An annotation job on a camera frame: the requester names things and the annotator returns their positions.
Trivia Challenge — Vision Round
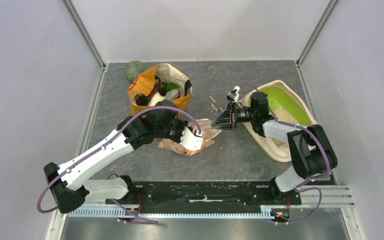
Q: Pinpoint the green round vegetable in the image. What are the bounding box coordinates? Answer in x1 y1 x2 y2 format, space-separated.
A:
124 60 148 83

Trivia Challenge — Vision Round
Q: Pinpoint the white bottle in bag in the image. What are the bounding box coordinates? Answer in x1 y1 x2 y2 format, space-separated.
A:
148 89 180 107

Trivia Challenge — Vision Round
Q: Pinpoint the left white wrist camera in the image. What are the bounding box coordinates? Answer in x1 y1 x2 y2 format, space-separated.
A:
179 127 204 151

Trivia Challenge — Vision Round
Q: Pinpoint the purple cable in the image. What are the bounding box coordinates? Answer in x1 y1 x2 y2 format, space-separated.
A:
36 106 203 225
238 82 333 226

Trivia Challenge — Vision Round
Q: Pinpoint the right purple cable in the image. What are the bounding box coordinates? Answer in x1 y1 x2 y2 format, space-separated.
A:
238 82 333 226

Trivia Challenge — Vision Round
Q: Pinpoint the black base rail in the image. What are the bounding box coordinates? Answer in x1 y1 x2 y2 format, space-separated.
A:
118 179 302 214

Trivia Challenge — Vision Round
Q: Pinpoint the beige green litter box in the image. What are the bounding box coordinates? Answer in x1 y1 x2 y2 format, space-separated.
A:
243 80 317 163

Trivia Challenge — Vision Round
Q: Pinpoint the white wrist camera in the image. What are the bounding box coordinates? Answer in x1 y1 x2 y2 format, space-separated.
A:
226 85 241 103
179 127 204 151

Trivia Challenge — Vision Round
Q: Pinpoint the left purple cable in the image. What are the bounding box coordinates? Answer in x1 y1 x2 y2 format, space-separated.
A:
36 106 203 225

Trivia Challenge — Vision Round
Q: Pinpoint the grey bag sealing clip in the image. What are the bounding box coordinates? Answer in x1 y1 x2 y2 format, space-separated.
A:
209 94 225 112

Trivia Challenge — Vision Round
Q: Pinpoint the orange paper bag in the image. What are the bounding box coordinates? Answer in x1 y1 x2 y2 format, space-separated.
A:
128 63 193 116

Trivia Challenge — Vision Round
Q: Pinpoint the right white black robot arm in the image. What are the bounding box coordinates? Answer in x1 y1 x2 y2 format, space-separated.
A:
211 90 338 205

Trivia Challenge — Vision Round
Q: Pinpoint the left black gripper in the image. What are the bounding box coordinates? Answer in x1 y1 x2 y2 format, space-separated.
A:
156 118 194 145

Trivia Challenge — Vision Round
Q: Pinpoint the pink cat litter bag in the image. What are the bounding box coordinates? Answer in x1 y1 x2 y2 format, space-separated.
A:
158 118 222 156

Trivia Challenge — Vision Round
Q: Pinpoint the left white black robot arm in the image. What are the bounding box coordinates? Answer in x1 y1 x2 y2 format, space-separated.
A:
36 100 203 214

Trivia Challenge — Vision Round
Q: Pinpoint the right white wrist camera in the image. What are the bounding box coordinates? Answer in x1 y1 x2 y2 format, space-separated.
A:
226 85 241 103

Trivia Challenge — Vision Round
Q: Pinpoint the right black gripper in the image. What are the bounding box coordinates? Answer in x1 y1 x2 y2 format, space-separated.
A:
211 100 257 131

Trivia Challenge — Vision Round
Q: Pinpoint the green leaf in bag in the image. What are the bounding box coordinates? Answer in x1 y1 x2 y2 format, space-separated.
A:
162 82 180 92

